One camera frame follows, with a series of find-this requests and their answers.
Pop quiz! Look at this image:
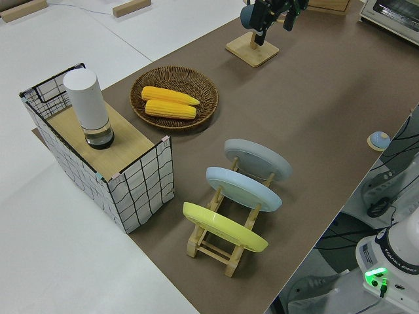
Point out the light blue plate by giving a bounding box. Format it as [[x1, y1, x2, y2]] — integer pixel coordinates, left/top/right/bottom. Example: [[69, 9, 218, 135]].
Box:
[[206, 166, 283, 213]]

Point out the white toaster oven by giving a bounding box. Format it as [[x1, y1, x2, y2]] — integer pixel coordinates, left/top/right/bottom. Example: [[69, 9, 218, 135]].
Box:
[[357, 0, 419, 48]]

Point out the wooden mug stand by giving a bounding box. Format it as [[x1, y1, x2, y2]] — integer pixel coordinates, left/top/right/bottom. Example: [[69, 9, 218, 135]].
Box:
[[225, 27, 280, 69]]

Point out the wooden plate rack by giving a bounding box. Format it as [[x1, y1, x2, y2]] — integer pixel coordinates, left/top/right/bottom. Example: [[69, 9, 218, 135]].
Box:
[[186, 156, 276, 278]]

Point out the yellow plate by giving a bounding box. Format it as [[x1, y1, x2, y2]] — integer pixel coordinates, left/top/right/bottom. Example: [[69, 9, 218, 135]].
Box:
[[182, 201, 269, 253]]

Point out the wooden basket lid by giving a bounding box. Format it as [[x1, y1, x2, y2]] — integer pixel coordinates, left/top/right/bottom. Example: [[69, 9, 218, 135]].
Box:
[[45, 103, 155, 174]]

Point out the gray plate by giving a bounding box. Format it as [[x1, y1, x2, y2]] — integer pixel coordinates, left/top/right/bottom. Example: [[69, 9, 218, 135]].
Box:
[[224, 138, 293, 182]]

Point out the brown wicker basket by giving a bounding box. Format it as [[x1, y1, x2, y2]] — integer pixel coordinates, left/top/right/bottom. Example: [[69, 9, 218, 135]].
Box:
[[130, 66, 219, 129]]

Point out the wooden block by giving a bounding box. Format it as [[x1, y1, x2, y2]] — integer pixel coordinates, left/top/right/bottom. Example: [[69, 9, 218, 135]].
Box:
[[112, 0, 152, 18], [0, 0, 48, 23]]

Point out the coiled black cable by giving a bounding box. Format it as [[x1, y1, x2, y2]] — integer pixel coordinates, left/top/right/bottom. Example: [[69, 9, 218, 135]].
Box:
[[366, 197, 391, 219]]

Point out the blue service bell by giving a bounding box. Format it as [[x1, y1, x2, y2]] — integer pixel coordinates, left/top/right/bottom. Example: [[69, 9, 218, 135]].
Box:
[[367, 131, 391, 152]]

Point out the yellow corn cob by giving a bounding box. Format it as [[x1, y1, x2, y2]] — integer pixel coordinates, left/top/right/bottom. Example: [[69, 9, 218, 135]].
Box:
[[141, 86, 201, 107], [144, 99, 198, 120]]

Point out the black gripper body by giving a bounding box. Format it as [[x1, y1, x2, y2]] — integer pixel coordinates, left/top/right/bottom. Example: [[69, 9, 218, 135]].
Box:
[[273, 0, 308, 16]]

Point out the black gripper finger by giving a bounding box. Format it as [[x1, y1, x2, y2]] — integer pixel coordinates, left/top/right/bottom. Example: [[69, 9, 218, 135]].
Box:
[[283, 9, 298, 33], [252, 0, 276, 46]]

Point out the brown table mat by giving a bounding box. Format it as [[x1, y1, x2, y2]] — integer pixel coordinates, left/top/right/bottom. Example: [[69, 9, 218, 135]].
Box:
[[31, 0, 419, 314]]

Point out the dark blue mug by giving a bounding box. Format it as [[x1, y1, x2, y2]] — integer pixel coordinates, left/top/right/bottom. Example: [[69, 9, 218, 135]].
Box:
[[240, 4, 259, 29]]

